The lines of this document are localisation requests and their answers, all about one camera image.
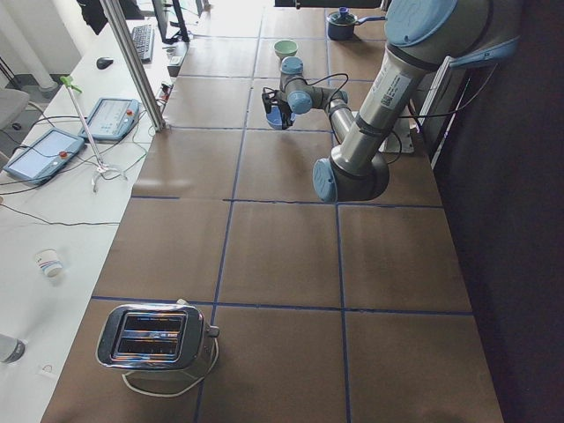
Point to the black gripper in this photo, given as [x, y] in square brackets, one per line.
[283, 111]

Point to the blue bowl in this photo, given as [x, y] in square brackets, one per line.
[275, 118]

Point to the green bowl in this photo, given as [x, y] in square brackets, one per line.
[285, 48]

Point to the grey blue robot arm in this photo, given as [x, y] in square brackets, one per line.
[420, 35]

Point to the blue saucepan with lid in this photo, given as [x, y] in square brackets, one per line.
[342, 23]

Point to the black keyboard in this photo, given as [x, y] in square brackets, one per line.
[143, 40]

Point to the black monitor stand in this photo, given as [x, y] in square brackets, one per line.
[170, 21]

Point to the far teach pendant tablet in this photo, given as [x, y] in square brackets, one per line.
[112, 119]

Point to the teach pendant tablet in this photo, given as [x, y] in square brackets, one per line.
[112, 119]
[45, 157]

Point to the black computer mouse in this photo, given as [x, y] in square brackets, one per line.
[104, 62]

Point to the small tripod stand green top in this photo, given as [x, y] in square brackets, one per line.
[102, 167]

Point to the near teach pendant tablet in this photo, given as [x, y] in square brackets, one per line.
[45, 157]

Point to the chrome toaster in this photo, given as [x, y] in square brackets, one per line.
[157, 338]

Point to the paper cup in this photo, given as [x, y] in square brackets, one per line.
[48, 262]

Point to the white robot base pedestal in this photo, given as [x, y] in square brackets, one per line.
[399, 140]

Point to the aluminium frame post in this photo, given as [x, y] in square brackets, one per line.
[113, 12]

